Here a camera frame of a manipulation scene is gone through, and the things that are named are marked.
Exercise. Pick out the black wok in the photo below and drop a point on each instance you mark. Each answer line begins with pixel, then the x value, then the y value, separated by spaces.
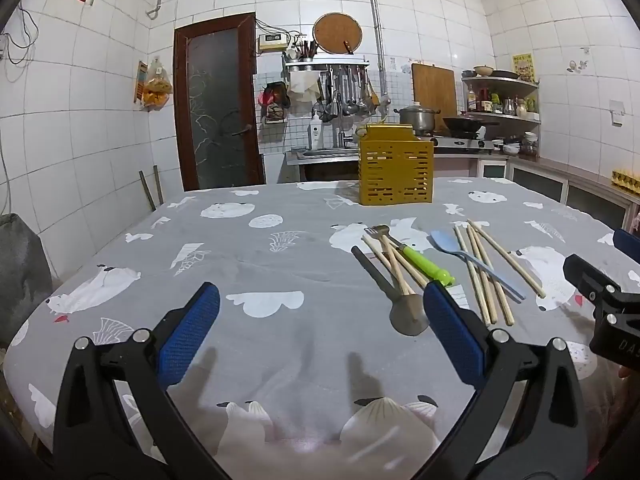
pixel 462 122

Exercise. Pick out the yellow egg carton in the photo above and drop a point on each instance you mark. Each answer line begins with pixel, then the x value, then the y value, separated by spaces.
pixel 626 179

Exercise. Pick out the rectangular wooden cutting board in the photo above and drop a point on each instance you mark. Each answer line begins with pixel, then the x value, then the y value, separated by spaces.
pixel 434 90

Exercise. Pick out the red hanging kitchen items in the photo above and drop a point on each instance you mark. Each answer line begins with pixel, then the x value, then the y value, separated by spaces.
pixel 274 102

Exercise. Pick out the steel cooking pot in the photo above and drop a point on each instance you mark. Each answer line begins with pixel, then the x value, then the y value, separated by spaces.
pixel 417 117

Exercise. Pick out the metal corner shelf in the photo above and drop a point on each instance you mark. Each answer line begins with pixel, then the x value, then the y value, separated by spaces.
pixel 505 85

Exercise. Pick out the yellow wall poster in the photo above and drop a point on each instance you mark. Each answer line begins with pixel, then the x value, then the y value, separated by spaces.
pixel 524 67

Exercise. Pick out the steel gas stove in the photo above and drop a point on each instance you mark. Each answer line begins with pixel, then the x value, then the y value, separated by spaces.
pixel 462 145

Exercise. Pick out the beige bowl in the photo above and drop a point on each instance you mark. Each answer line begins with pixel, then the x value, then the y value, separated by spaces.
pixel 483 70

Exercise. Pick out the small wall hanging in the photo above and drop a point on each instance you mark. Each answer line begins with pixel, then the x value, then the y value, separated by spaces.
pixel 140 82

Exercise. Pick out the row of condiment bottles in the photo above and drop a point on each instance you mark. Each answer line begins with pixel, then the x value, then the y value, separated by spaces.
pixel 500 105

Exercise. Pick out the round wooden board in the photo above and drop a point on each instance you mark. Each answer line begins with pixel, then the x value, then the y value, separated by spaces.
pixel 337 33

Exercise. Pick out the white wall socket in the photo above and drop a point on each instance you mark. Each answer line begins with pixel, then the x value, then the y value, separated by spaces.
pixel 617 112

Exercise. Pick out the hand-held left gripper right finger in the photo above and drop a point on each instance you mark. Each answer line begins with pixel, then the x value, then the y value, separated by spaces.
pixel 452 335

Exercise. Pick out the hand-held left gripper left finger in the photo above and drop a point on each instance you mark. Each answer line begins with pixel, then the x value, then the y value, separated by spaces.
pixel 192 327

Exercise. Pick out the grey sack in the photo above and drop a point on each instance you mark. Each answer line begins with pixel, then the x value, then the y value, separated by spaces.
pixel 22 280

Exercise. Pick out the grey vertical wall pipe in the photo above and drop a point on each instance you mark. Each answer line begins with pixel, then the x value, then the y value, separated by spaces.
pixel 376 30

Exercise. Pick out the glass-front kitchen cabinets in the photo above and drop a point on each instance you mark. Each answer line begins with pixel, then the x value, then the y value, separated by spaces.
pixel 550 185

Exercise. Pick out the white wall-mounted box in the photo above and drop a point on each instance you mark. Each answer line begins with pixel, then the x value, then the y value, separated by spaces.
pixel 272 42

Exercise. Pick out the utensil cup with dark utensils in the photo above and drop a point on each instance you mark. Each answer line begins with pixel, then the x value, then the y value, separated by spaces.
pixel 305 51

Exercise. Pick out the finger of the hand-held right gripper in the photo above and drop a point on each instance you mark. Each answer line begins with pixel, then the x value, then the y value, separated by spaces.
pixel 587 275
pixel 629 246

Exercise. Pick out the grey polar bear tablecloth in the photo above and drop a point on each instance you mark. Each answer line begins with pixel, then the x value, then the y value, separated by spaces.
pixel 300 270

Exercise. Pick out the hanging bag of oranges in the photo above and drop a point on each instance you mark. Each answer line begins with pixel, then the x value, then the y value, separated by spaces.
pixel 157 87

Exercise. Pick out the yellow perforated utensil holder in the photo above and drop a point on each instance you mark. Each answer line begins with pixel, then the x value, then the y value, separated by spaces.
pixel 396 170

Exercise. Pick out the wooden chopstick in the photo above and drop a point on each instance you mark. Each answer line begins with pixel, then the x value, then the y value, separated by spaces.
pixel 491 276
pixel 409 271
pixel 372 250
pixel 395 270
pixel 506 258
pixel 479 277
pixel 472 275

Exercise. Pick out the person's right hand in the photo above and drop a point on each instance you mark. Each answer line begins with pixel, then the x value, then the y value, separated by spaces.
pixel 623 373

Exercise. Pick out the wall stickers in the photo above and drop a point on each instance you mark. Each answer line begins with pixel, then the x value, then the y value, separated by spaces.
pixel 580 60

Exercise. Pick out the light blue plastic spoon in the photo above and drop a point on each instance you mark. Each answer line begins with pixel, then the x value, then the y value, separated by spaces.
pixel 445 242

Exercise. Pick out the brown frosted glass door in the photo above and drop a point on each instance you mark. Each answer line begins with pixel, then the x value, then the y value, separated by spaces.
pixel 220 105

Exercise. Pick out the metal wall rack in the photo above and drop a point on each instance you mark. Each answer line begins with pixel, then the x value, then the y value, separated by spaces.
pixel 327 63

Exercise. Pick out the group of white bowls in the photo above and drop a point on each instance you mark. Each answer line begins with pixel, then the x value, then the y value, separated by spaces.
pixel 515 146

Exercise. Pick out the white hanging cloth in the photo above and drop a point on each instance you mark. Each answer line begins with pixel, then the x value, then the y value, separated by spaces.
pixel 305 87

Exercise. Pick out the steel sink counter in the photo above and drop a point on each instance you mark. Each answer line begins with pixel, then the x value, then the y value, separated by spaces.
pixel 322 157

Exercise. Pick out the white dish soap bottle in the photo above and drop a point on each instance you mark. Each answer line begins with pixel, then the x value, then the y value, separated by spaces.
pixel 316 135

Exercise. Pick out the row of hanging metal utensils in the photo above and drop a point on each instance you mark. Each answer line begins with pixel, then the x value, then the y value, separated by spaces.
pixel 345 92

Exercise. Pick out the wooden stick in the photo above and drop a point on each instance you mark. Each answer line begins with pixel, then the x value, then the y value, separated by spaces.
pixel 147 190
pixel 158 185

